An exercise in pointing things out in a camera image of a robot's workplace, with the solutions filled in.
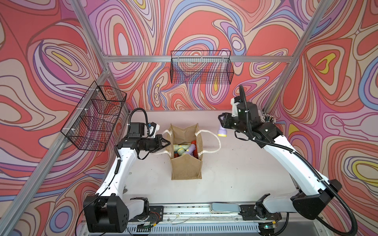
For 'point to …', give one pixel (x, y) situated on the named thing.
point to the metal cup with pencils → (267, 118)
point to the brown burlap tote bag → (185, 166)
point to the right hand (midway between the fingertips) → (221, 121)
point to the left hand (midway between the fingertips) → (170, 143)
